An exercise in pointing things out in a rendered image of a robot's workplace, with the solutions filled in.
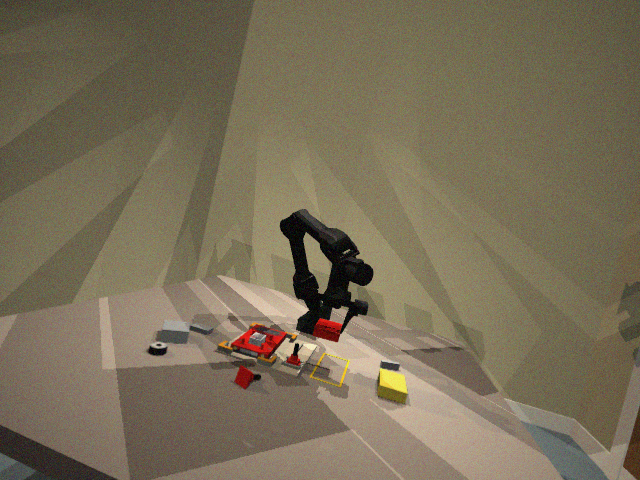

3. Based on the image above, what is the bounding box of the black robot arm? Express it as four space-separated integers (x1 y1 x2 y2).
280 209 373 309

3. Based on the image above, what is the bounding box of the black toy tyre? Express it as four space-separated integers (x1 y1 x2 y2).
149 342 167 356

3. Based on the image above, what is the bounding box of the yellow box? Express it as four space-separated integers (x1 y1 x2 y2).
378 369 408 404

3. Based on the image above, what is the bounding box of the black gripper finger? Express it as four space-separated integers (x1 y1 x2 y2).
340 309 358 334
307 300 320 326

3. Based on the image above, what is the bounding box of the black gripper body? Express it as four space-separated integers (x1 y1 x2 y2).
300 274 368 316

